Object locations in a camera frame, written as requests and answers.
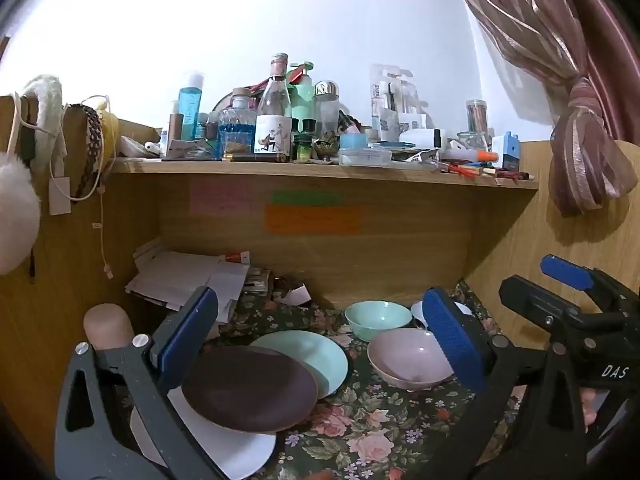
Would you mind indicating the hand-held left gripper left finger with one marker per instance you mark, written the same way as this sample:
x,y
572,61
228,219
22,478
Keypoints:
x,y
192,335

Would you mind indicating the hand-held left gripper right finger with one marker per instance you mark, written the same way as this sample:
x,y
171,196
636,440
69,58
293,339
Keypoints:
x,y
452,340

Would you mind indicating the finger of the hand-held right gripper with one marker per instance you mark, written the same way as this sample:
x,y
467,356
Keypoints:
x,y
567,271
525,297

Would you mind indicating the pink bowl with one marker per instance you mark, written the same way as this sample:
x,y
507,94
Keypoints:
x,y
405,360

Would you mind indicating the brown plate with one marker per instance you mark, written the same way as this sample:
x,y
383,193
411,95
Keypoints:
x,y
250,390

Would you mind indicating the mint green plate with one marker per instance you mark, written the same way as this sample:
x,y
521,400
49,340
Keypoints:
x,y
320,355

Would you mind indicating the person's right hand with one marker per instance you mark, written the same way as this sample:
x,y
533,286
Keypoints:
x,y
591,410

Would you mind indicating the white black-spotted bowl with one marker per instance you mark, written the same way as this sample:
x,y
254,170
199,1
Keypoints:
x,y
417,314

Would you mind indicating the pile of white papers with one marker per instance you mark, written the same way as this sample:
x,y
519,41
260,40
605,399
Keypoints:
x,y
185,275

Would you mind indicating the mint green bowl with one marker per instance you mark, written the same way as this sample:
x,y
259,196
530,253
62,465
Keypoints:
x,y
375,317

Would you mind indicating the stack of booklets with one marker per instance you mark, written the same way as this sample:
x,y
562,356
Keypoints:
x,y
257,282

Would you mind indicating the beige cup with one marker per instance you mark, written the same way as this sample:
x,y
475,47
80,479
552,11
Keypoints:
x,y
107,327

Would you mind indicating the red and white tube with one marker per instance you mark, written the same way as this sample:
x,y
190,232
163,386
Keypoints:
x,y
237,257

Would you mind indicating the wooden desk hutch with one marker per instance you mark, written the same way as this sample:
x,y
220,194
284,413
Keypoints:
x,y
410,255

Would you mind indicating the small white box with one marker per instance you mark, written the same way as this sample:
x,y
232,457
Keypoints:
x,y
295,294

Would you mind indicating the dark floral tablecloth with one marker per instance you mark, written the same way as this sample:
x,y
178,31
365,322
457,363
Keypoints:
x,y
380,425

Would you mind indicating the white plate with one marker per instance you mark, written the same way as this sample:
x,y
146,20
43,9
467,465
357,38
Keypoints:
x,y
235,447

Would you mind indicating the blue and white sharpener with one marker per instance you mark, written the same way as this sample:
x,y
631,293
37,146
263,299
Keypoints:
x,y
510,150

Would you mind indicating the pile of pens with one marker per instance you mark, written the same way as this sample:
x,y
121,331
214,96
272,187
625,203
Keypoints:
x,y
475,169

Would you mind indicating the pink sticky note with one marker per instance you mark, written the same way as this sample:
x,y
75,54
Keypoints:
x,y
220,199

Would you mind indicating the small glass jar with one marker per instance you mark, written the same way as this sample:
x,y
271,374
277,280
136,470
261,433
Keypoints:
x,y
472,141

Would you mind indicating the orange sticky note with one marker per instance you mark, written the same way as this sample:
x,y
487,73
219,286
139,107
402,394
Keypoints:
x,y
312,220

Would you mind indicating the green sticky note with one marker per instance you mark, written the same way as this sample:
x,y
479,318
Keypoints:
x,y
305,197

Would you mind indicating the clear tube of pencils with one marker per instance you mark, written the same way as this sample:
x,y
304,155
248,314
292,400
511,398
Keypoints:
x,y
476,115

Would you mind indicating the white rectangular box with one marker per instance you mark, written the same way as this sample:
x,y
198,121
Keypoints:
x,y
422,137

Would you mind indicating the white charger adapter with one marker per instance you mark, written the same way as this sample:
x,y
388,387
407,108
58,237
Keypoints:
x,y
60,195

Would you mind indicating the clear plastic box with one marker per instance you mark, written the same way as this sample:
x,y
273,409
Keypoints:
x,y
365,156

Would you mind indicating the brown patterned headband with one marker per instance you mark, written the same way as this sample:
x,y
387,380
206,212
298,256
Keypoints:
x,y
92,155

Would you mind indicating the square glass bottle with cork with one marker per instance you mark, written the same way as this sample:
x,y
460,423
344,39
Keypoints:
x,y
235,130

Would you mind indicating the white fluffy pom-pom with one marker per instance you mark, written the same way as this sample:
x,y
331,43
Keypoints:
x,y
15,215

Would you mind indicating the small dark green bottle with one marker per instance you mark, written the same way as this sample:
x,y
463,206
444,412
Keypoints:
x,y
302,146

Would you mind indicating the yellow cloth item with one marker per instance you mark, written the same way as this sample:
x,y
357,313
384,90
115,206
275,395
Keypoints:
x,y
110,130

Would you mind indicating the blue plastic container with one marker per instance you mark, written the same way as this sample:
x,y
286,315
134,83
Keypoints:
x,y
352,140

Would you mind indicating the tall blue liquid bottle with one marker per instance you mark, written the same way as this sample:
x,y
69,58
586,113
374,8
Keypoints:
x,y
192,105

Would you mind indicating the clear bottle with illustrated label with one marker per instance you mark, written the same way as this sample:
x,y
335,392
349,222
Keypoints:
x,y
273,115

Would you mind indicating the clear blister pack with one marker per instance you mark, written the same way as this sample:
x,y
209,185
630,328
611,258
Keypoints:
x,y
392,95

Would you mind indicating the clear jar with silver cap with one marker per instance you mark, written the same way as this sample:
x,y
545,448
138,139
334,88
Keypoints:
x,y
326,110

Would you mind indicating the mint green pump bottle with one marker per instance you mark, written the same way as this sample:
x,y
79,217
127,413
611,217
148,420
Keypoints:
x,y
302,95

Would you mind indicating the pink striped curtain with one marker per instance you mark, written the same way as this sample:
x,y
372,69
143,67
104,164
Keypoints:
x,y
525,10

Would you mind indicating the white fluffy headband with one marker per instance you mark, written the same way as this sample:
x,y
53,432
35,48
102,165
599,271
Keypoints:
x,y
47,105

